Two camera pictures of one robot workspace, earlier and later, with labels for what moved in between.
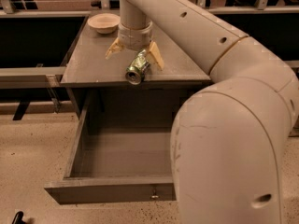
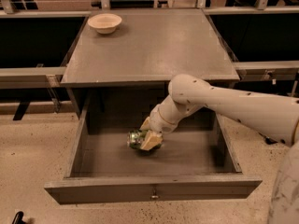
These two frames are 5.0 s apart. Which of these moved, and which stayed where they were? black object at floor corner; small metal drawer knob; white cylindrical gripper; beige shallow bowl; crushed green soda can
Moved: crushed green soda can; white cylindrical gripper
Stayed: small metal drawer knob; black object at floor corner; beige shallow bowl
